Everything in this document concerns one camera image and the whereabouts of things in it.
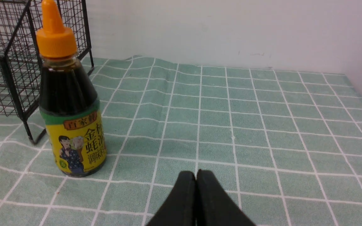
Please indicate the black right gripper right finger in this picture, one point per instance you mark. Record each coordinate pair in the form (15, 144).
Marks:
(213, 205)

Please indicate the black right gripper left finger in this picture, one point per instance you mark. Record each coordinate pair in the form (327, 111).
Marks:
(178, 208)

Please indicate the orange-capped oyster sauce bottle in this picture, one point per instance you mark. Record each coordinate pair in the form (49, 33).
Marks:
(77, 138)

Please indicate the green checkered tablecloth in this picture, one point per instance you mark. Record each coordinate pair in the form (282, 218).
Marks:
(286, 146)

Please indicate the black wire mesh shelf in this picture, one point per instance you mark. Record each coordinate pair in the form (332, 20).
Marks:
(21, 63)

